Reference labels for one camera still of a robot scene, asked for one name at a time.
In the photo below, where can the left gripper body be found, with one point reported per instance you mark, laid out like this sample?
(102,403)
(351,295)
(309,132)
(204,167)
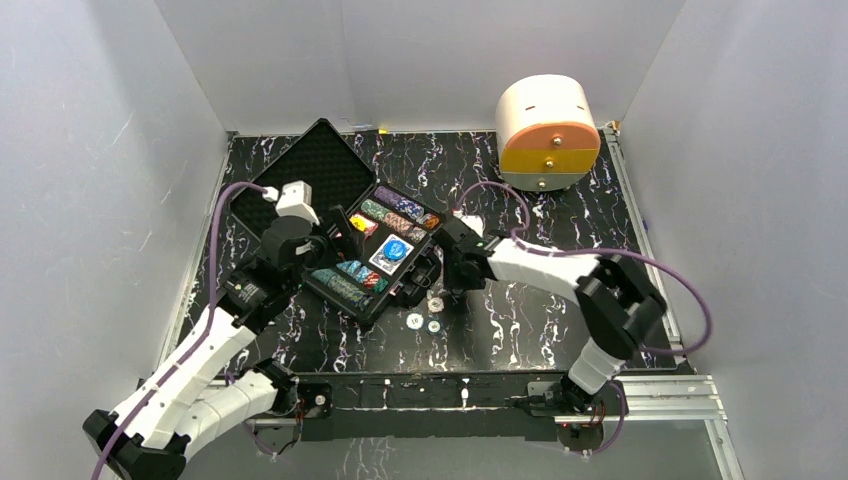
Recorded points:
(328,234)

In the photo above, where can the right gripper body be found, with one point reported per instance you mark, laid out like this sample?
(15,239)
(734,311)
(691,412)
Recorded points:
(456,275)

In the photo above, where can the yellow dealer button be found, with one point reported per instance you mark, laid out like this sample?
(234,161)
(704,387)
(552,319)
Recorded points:
(364,225)

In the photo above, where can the blue playing card deck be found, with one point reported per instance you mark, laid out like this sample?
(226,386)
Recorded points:
(380,262)

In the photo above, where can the red white chip hundred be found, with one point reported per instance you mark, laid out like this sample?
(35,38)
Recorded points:
(435,305)

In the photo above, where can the light blue chip ten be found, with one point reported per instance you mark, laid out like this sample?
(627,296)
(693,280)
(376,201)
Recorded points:
(415,321)

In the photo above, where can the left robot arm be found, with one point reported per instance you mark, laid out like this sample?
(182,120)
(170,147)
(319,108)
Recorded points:
(155,431)

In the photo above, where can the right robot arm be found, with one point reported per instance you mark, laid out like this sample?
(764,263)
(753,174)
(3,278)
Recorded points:
(618,302)

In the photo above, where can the black poker set case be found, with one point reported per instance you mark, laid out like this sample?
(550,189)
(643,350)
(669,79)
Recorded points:
(338,176)

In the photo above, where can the white round drawer cabinet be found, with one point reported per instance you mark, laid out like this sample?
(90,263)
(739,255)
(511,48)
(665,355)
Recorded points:
(547,139)

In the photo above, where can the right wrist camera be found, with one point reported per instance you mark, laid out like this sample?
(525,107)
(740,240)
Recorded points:
(474,222)

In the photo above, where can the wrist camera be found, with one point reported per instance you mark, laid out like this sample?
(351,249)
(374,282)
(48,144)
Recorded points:
(292,199)
(474,222)

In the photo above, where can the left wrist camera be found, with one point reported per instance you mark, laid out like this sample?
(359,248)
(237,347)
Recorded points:
(292,199)

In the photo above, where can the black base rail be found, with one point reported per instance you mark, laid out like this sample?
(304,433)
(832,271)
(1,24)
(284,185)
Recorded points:
(426,405)

